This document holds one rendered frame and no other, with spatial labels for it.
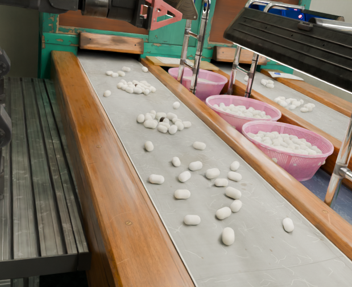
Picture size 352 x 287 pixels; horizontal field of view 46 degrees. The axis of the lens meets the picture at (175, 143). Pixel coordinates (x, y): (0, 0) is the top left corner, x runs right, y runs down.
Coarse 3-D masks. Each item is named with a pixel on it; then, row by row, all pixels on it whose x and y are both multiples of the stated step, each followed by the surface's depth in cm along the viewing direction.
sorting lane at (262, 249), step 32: (96, 64) 185; (128, 64) 195; (128, 96) 146; (160, 96) 152; (128, 128) 116; (192, 128) 125; (160, 160) 100; (192, 160) 102; (224, 160) 105; (160, 192) 85; (192, 192) 87; (224, 192) 89; (256, 192) 91; (224, 224) 77; (256, 224) 79; (192, 256) 67; (224, 256) 68; (256, 256) 69; (288, 256) 71; (320, 256) 72
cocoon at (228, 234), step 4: (228, 228) 72; (224, 232) 71; (228, 232) 71; (232, 232) 71; (224, 236) 70; (228, 236) 70; (232, 236) 70; (224, 240) 70; (228, 240) 70; (232, 240) 70; (228, 244) 70
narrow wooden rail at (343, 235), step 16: (144, 64) 195; (160, 80) 172; (176, 80) 169; (176, 96) 154; (192, 96) 149; (208, 112) 134; (224, 128) 121; (240, 144) 111; (256, 160) 102; (272, 160) 104; (272, 176) 95; (288, 176) 96; (288, 192) 89; (304, 192) 89; (304, 208) 84; (320, 208) 83; (320, 224) 79; (336, 224) 78; (336, 240) 75
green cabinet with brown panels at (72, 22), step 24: (216, 0) 205; (240, 0) 209; (288, 0) 218; (48, 24) 184; (72, 24) 188; (96, 24) 192; (120, 24) 195; (168, 24) 202; (192, 24) 206; (216, 24) 210
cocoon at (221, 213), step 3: (225, 207) 79; (228, 207) 79; (219, 210) 78; (222, 210) 78; (225, 210) 78; (228, 210) 79; (216, 213) 78; (219, 213) 78; (222, 213) 78; (225, 213) 78; (228, 213) 78; (219, 216) 78; (222, 216) 78; (225, 216) 78
